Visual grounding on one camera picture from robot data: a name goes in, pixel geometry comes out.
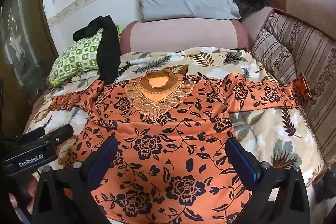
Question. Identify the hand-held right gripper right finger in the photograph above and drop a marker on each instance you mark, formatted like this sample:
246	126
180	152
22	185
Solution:
241	161

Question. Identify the orange floral blouse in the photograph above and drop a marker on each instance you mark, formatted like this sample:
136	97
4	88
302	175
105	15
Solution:
168	150

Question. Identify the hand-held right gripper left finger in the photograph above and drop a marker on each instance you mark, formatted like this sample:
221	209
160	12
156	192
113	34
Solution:
103	161

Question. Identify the beige floral blanket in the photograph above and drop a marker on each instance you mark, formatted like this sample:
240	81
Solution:
262	134

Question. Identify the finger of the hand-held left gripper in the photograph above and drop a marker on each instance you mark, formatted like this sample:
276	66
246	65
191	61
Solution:
63	132
32	134

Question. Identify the person's left hand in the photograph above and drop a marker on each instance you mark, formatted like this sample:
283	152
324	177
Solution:
31	188

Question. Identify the small striped cushion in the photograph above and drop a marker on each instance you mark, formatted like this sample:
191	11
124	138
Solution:
273	53

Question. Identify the black garment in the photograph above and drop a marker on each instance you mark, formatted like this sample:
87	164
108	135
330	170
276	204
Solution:
107	50

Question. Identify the green patterned pillow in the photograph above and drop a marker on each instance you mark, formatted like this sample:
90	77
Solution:
76	56

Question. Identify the large striped cushion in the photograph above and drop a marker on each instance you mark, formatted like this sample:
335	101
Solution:
315	61

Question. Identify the wooden door with glass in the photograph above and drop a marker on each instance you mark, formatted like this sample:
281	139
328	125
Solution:
23	43

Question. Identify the pink sofa back cushion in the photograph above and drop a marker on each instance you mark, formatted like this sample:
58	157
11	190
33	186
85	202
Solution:
183	35

